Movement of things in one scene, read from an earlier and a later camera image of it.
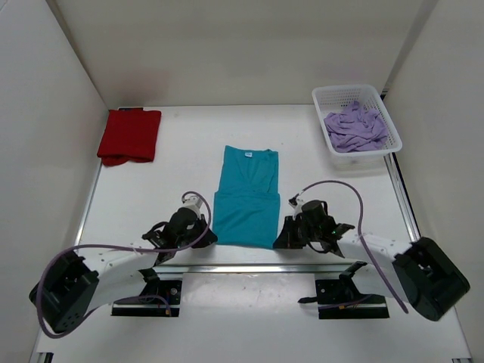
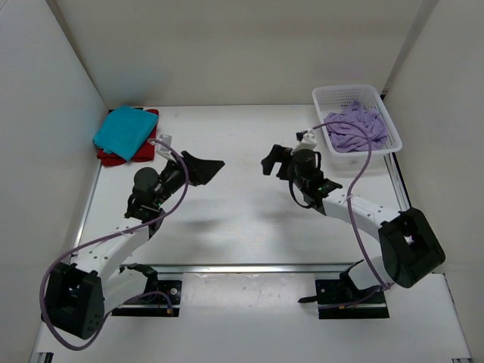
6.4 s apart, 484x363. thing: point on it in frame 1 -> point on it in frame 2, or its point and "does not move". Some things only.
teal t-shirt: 246,204 -> 125,130
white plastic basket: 358,128 does not move
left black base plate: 159,298 does not move
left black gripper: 209,238 -> 201,172
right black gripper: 287,240 -> 278,155
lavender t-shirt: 357,129 does not move
